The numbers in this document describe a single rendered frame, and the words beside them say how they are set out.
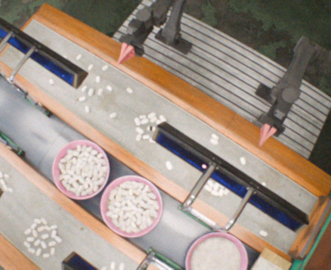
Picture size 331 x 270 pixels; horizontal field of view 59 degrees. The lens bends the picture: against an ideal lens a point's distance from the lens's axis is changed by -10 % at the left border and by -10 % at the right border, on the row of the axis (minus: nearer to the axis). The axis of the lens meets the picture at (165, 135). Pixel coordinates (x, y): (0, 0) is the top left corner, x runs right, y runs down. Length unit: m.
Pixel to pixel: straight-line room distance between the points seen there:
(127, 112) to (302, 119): 0.87
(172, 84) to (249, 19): 1.36
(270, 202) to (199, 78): 0.80
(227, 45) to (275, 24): 1.08
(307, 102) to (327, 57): 1.11
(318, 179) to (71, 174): 1.13
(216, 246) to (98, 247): 0.52
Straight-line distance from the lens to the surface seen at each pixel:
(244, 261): 1.45
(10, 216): 1.60
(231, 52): 1.74
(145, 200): 1.44
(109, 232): 1.41
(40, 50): 1.32
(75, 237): 1.48
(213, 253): 1.44
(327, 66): 2.75
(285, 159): 1.50
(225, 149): 1.47
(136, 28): 1.18
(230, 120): 1.48
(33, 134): 1.68
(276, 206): 1.10
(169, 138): 1.08
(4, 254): 1.60
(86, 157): 1.49
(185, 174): 1.43
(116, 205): 1.43
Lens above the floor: 2.15
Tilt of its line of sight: 75 degrees down
